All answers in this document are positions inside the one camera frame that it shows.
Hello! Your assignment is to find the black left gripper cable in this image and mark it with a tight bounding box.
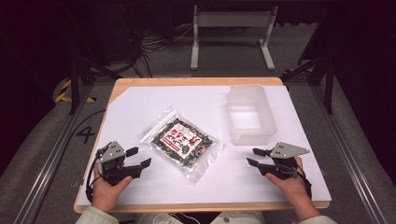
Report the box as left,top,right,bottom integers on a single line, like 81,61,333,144
85,148,106,203

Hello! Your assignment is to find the white paper sheet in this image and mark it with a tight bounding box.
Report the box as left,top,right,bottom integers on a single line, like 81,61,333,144
77,85,332,207

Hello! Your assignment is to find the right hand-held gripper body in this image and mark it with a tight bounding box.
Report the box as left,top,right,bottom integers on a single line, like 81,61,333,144
264,141,311,181

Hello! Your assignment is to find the clear packet of dried seaweed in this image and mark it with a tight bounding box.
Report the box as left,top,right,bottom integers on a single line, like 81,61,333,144
137,105,224,185

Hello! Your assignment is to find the translucent plastic container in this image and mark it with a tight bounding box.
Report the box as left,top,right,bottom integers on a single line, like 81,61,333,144
225,84,278,147

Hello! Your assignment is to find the aluminium floor rail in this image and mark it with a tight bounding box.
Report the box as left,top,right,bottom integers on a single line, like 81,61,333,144
12,84,96,224
310,84,389,224

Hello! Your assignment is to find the white metal stand frame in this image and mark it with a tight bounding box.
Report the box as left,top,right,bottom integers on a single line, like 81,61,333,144
190,5,279,72

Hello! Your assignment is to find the black metal stand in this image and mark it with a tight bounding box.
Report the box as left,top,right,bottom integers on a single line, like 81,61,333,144
280,54,336,116
64,6,124,116

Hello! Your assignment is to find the person's left hand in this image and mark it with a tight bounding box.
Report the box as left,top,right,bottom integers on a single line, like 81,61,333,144
91,162,134,209

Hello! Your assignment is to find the person's right hand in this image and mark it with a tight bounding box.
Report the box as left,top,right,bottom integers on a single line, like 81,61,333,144
264,156,313,204

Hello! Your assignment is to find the bundle of floor cables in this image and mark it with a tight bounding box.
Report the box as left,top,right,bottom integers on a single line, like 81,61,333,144
122,5,194,78

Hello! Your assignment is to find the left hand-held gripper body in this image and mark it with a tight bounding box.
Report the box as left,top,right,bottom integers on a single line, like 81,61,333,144
98,141,135,187

